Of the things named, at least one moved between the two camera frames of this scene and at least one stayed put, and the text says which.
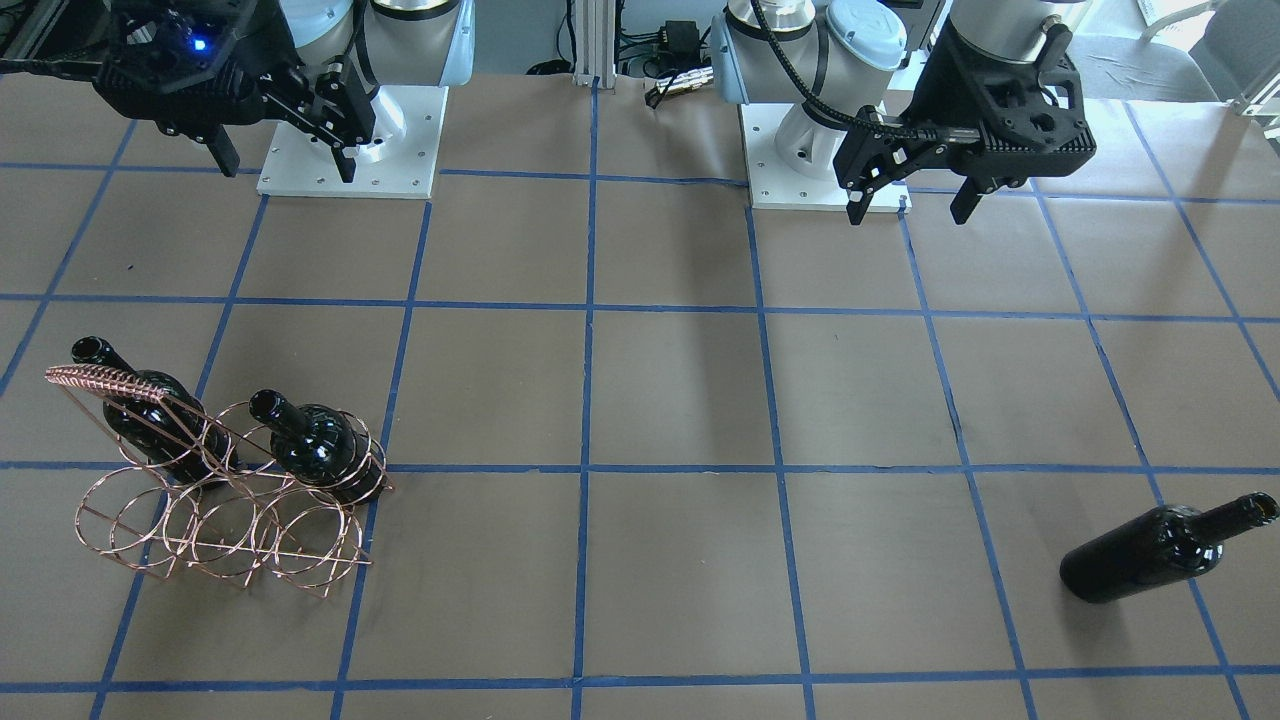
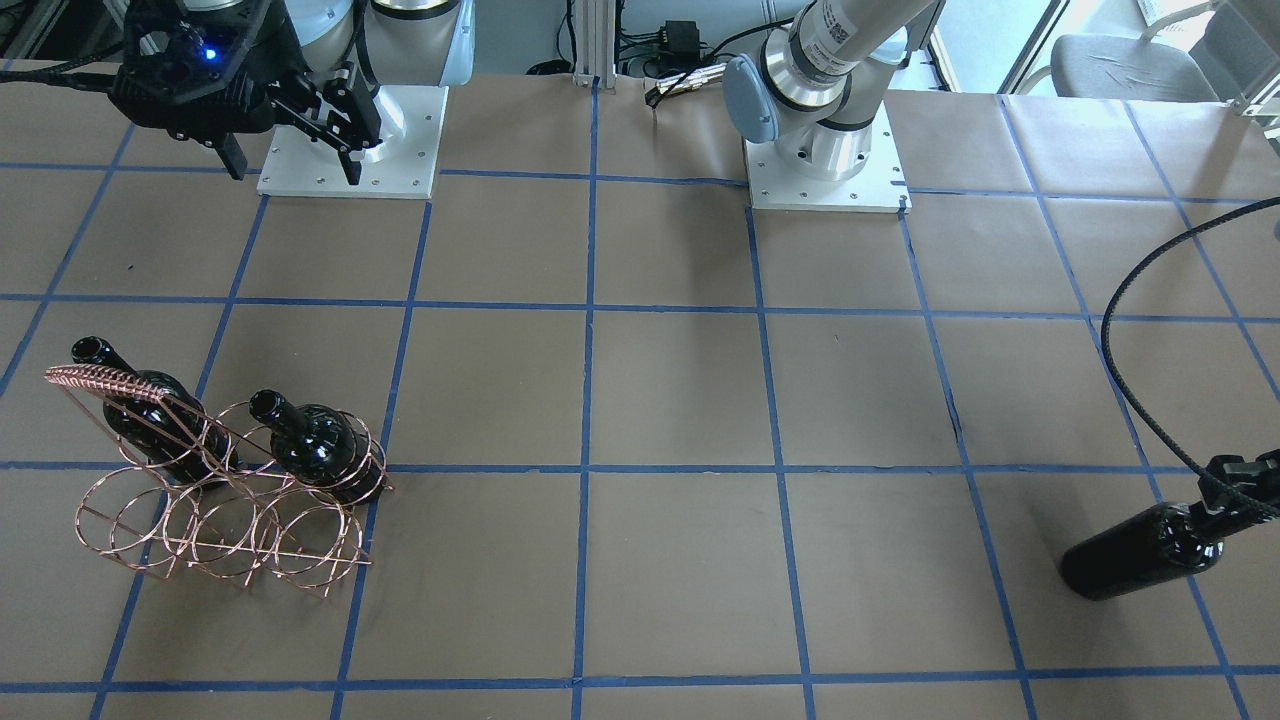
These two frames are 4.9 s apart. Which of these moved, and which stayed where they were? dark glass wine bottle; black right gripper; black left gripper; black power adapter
Moved: black right gripper
Stayed: black left gripper; black power adapter; dark glass wine bottle
